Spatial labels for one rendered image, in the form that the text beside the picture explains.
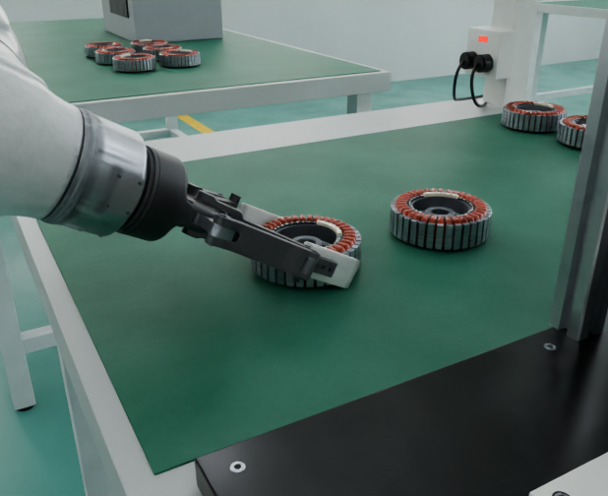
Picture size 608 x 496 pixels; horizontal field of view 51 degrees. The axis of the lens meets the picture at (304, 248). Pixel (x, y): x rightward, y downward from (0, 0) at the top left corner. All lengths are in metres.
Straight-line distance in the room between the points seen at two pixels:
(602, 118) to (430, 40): 5.50
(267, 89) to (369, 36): 4.01
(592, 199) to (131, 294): 0.41
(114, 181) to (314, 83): 1.21
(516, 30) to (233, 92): 0.64
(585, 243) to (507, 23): 0.90
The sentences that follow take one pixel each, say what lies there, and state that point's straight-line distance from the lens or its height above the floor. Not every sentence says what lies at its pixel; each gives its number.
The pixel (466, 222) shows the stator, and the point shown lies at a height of 0.78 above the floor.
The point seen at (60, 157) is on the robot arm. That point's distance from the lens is 0.47.
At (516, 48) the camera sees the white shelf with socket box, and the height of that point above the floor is 0.87.
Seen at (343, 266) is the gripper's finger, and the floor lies 0.78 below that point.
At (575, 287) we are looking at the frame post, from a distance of 0.54.
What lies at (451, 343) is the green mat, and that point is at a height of 0.75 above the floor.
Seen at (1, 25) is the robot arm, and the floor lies 0.99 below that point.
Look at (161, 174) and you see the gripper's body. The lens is 0.52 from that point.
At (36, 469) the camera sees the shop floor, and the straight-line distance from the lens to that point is 1.62.
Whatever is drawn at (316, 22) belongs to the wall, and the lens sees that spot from 5.31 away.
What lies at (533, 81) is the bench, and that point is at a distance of 4.41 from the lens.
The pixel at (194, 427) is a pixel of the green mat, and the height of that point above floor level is 0.75.
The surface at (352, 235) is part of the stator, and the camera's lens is 0.64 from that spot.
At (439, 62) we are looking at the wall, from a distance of 6.09.
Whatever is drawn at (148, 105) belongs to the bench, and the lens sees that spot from 1.51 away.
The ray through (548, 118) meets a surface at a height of 0.78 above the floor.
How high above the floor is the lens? 1.05
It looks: 25 degrees down
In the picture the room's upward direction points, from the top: straight up
